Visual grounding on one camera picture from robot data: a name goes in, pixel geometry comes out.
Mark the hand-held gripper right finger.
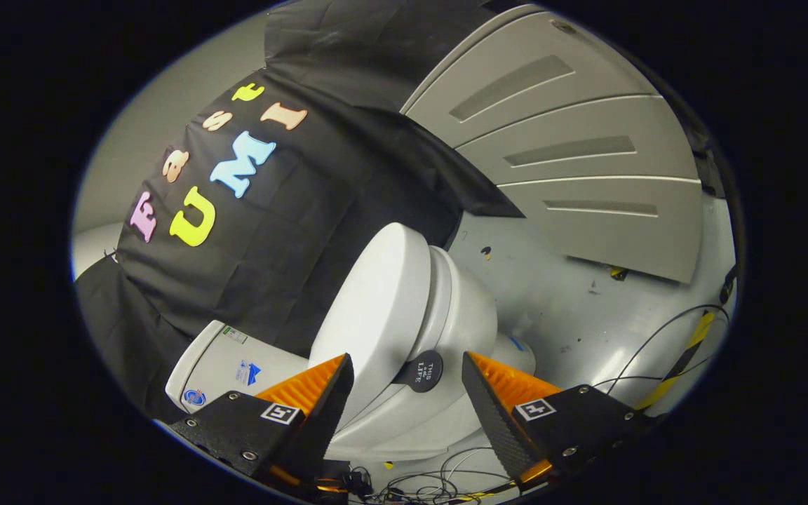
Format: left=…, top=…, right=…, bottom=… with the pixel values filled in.
left=462, top=351, right=658, bottom=489

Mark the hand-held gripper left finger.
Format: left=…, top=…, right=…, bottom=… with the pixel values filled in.
left=169, top=353, right=356, bottom=485

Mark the round black lid pull tab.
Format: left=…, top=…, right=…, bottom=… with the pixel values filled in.
left=393, top=349, right=445, bottom=393

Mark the white toilet lid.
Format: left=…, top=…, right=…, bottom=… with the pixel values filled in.
left=308, top=222, right=433, bottom=430

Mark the white toilet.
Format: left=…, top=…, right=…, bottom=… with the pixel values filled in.
left=165, top=245, right=537, bottom=464

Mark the black backdrop cloth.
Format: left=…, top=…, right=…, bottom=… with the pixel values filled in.
left=74, top=0, right=525, bottom=422

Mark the yellow black hazard tape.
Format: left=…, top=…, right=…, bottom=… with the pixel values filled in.
left=634, top=309, right=718, bottom=412

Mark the white drawer cabinet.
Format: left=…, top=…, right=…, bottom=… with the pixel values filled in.
left=400, top=11, right=705, bottom=285

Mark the thin black cable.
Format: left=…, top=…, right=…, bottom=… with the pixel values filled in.
left=590, top=303, right=732, bottom=395

